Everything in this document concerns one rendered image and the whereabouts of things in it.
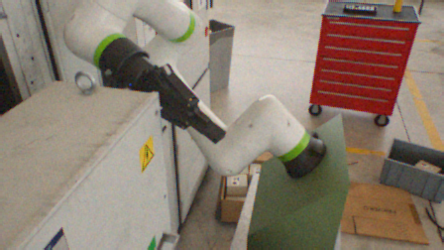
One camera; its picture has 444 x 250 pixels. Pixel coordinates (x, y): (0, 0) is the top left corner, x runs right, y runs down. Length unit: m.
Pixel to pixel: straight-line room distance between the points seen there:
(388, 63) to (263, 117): 2.23
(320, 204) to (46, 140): 0.70
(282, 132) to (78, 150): 0.65
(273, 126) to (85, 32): 0.55
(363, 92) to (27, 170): 2.94
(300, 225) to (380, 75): 2.28
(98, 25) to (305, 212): 0.70
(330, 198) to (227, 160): 0.30
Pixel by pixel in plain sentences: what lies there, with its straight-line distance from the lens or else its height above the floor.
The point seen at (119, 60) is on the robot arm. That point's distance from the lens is 0.75.
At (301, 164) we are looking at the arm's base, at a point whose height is 1.03.
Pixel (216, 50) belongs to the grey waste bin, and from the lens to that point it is 3.56.
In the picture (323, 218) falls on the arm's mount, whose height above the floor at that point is 0.97.
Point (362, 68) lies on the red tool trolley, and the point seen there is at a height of 0.53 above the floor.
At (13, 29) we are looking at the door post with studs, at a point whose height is 1.47.
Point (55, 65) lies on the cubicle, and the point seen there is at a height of 1.35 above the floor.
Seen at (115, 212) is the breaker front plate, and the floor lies 1.28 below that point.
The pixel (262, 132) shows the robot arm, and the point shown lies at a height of 1.13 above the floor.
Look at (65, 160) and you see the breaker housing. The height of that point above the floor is 1.39.
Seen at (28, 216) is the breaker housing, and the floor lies 1.39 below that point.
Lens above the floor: 1.70
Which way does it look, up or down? 32 degrees down
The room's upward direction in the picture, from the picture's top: straight up
